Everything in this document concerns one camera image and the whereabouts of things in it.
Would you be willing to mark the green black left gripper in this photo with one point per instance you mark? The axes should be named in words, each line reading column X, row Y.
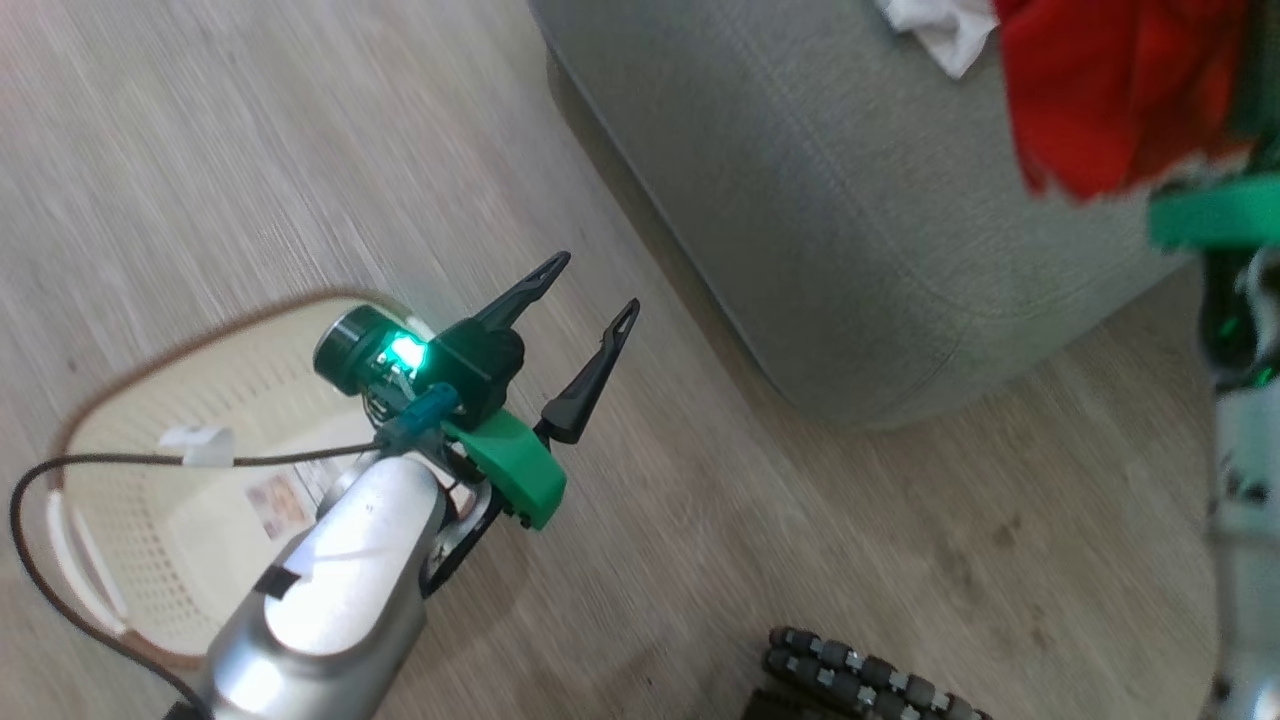
column 480, row 375

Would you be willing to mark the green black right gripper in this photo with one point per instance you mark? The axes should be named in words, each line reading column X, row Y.
column 1225, row 250

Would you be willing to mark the red cloth garment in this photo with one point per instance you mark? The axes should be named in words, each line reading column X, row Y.
column 1110, row 90

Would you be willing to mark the black roller wheel robot base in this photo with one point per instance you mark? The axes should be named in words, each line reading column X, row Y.
column 860, row 680

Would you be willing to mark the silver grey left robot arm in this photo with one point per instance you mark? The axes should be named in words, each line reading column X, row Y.
column 350, row 580

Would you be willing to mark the grey fabric sofa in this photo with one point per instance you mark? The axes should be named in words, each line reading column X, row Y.
column 850, row 200

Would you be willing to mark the white cloth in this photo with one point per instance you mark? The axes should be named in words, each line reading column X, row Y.
column 940, row 30

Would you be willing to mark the paper label sticker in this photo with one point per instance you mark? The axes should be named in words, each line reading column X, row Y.
column 278, row 505

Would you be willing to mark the white plastic brown-rimmed laundry basket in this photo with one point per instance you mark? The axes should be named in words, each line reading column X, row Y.
column 150, row 520

